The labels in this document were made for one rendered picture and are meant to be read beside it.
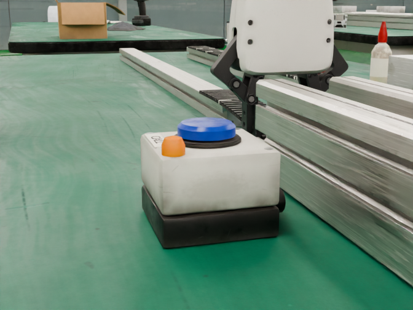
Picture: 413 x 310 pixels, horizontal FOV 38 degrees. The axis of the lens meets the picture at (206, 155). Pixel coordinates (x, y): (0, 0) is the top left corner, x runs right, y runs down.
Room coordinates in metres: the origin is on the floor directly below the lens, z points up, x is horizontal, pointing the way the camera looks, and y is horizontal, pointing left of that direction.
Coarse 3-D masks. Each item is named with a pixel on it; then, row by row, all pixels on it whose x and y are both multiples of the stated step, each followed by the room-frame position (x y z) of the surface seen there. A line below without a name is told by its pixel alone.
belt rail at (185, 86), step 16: (128, 48) 1.67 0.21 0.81; (128, 64) 1.50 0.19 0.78; (144, 64) 1.28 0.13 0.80; (160, 64) 1.23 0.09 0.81; (160, 80) 1.12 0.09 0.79; (176, 80) 0.99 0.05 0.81; (192, 80) 0.97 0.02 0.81; (176, 96) 0.99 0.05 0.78; (192, 96) 0.91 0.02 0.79; (208, 112) 0.80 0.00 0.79; (224, 112) 0.75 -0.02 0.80
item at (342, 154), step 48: (288, 96) 0.47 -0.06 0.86; (336, 96) 0.44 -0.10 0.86; (384, 96) 0.47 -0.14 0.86; (288, 144) 0.47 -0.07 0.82; (336, 144) 0.39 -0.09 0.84; (384, 144) 0.33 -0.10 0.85; (288, 192) 0.46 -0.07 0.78; (336, 192) 0.39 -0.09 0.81; (384, 192) 0.33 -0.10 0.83; (384, 240) 0.33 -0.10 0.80
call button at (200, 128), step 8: (184, 120) 0.41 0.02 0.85; (192, 120) 0.41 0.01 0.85; (200, 120) 0.41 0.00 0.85; (208, 120) 0.41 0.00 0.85; (216, 120) 0.41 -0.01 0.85; (224, 120) 0.41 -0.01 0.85; (184, 128) 0.39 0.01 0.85; (192, 128) 0.39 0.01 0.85; (200, 128) 0.39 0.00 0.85; (208, 128) 0.38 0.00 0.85; (216, 128) 0.39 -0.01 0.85; (224, 128) 0.39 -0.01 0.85; (232, 128) 0.39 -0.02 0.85; (184, 136) 0.39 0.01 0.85; (192, 136) 0.38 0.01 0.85; (200, 136) 0.38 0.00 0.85; (208, 136) 0.38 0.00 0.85; (216, 136) 0.38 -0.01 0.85; (224, 136) 0.39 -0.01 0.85; (232, 136) 0.39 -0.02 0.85
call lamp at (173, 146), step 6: (168, 138) 0.36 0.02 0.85; (174, 138) 0.36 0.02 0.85; (180, 138) 0.36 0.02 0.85; (162, 144) 0.36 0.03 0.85; (168, 144) 0.36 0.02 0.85; (174, 144) 0.36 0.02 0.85; (180, 144) 0.36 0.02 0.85; (162, 150) 0.36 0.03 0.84; (168, 150) 0.36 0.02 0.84; (174, 150) 0.36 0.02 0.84; (180, 150) 0.36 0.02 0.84; (168, 156) 0.36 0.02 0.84; (174, 156) 0.36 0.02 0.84
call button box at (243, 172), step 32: (160, 160) 0.36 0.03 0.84; (192, 160) 0.36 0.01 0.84; (224, 160) 0.36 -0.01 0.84; (256, 160) 0.37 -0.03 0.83; (160, 192) 0.36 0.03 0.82; (192, 192) 0.36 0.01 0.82; (224, 192) 0.36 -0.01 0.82; (256, 192) 0.37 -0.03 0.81; (160, 224) 0.36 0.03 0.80; (192, 224) 0.36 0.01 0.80; (224, 224) 0.36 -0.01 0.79; (256, 224) 0.37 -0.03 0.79
